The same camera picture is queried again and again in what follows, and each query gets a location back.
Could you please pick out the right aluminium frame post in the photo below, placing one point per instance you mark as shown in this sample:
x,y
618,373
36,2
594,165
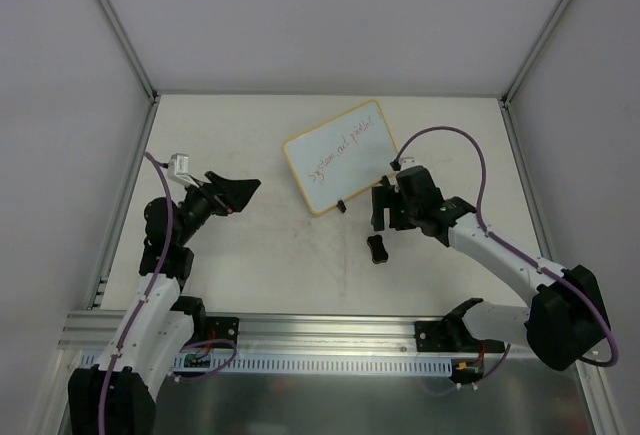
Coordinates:
x,y
551,23

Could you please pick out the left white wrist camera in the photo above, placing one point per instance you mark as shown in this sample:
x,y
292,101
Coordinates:
x,y
178,170

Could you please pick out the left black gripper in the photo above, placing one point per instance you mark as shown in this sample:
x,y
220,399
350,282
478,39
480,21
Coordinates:
x,y
218,195

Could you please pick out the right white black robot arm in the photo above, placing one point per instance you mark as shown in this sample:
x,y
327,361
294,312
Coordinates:
x,y
562,316

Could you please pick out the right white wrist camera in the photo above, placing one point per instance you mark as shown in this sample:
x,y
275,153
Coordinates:
x,y
402,163

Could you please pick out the left aluminium frame post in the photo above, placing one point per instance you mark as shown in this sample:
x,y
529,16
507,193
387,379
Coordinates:
x,y
123,40

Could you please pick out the black whiteboard foot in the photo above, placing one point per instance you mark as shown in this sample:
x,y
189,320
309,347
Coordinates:
x,y
342,206
384,181

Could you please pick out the black whiteboard eraser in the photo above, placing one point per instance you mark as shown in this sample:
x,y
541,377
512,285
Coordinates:
x,y
379,254

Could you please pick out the aluminium mounting rail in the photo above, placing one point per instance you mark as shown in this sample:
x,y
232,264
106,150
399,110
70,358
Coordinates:
x,y
330,335

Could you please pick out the left black whiteboard foot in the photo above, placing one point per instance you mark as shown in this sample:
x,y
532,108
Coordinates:
x,y
342,206

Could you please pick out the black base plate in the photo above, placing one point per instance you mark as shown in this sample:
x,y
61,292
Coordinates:
x,y
446,336
216,333

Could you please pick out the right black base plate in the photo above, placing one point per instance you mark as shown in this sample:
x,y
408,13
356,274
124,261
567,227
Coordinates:
x,y
446,336

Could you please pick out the yellow framed whiteboard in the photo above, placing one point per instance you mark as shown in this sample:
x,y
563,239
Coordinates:
x,y
342,156

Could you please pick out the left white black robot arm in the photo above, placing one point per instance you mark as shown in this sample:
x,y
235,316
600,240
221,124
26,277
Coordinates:
x,y
118,393

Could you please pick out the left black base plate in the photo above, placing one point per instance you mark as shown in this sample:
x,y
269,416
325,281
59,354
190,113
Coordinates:
x,y
216,333

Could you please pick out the right black whiteboard foot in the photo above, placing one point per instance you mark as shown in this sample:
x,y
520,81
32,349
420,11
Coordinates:
x,y
384,181

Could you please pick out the aluminium frame post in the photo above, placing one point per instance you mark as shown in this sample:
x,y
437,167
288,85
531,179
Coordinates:
x,y
123,40
551,23

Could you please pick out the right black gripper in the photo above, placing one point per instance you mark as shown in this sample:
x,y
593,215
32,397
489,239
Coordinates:
x,y
388,208

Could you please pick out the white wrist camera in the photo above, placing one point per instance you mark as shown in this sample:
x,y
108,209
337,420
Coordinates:
x,y
178,170
402,163

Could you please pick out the white slotted cable duct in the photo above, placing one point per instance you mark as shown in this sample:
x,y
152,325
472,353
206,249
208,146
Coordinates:
x,y
299,364

